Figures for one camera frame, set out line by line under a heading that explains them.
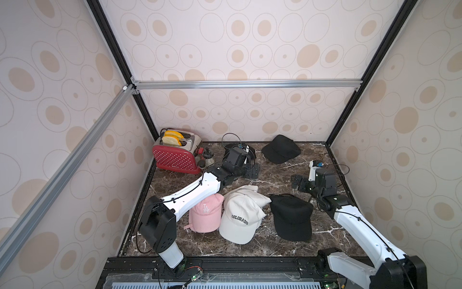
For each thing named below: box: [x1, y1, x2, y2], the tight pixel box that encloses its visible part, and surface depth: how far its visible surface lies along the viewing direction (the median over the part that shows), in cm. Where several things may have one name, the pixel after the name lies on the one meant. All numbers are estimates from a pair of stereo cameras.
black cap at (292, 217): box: [269, 193, 314, 242], surface depth 86 cm
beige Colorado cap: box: [218, 185, 272, 246], surface depth 84 cm
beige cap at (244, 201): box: [221, 184, 272, 218], surface depth 84 cm
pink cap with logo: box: [184, 193, 225, 234], surface depth 83 cm
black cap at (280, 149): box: [261, 134, 302, 164], surface depth 118 cm
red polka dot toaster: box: [151, 128, 204, 175], surface depth 99 cm
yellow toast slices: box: [161, 130, 185, 147], surface depth 97 cm
